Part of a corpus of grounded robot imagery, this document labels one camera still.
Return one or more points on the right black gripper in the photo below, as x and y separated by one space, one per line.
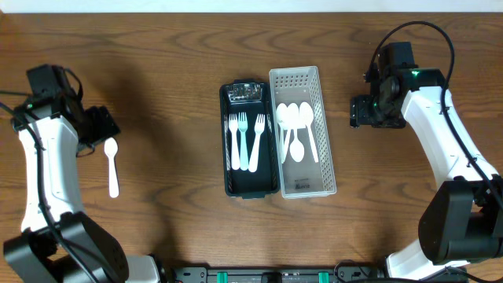
360 111

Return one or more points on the clear plastic basket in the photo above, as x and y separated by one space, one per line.
307 178

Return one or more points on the black plastic basket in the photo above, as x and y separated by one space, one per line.
253 98

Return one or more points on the pale green plastic fork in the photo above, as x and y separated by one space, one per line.
243 127

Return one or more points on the white fork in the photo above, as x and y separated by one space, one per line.
259 128
233 127

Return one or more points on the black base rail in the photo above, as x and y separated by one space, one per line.
150 269

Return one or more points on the white spoon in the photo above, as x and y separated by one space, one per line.
296 148
306 114
281 112
111 149
292 122

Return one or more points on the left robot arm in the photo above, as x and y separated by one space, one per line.
58 241

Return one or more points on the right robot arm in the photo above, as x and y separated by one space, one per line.
463 222

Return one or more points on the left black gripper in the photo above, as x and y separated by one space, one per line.
101 125

